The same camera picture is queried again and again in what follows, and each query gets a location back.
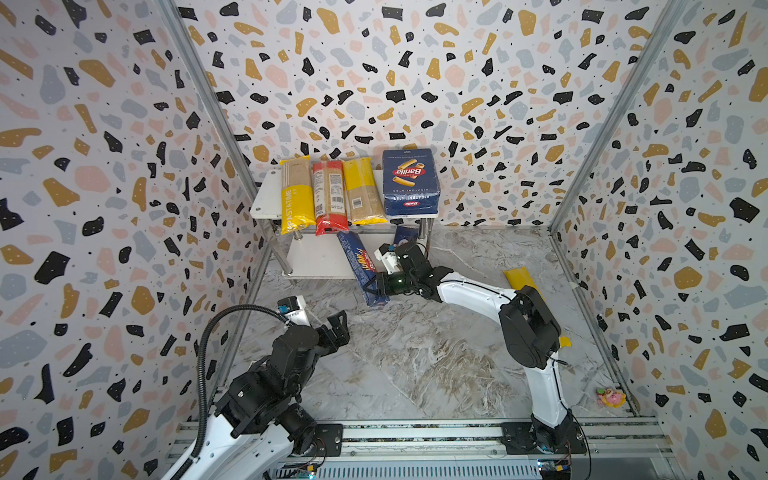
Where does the blue-top clear spaghetti bag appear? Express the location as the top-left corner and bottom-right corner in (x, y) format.
(392, 224), (419, 247)

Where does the blue Barilla spaghetti box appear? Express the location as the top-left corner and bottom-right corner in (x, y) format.
(336, 231), (389, 307)

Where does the yellow-top spaghetti bag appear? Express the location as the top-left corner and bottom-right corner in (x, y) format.
(342, 157), (387, 225)

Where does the blue Barilla pasta box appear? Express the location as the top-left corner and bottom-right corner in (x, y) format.
(382, 149), (441, 217)

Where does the red spaghetti bag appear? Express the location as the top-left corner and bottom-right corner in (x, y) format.
(312, 160), (348, 236)

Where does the yellow Pastatime spaghetti bag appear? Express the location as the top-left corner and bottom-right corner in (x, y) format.
(281, 156), (316, 235)

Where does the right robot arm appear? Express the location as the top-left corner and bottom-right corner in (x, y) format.
(365, 241), (574, 452)

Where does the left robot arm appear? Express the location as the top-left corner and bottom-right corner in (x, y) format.
(165, 305), (350, 479)

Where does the white two-tier shelf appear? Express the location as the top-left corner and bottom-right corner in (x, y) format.
(250, 167), (438, 279)

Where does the small pink toy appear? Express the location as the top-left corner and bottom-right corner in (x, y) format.
(596, 388), (627, 408)

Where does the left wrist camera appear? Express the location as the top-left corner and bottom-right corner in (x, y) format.
(277, 295), (311, 326)

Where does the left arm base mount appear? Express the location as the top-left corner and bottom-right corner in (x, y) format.
(273, 404), (344, 457)

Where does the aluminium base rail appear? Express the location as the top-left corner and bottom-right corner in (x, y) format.
(165, 418), (685, 479)

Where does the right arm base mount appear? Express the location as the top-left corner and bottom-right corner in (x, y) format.
(501, 410), (588, 455)

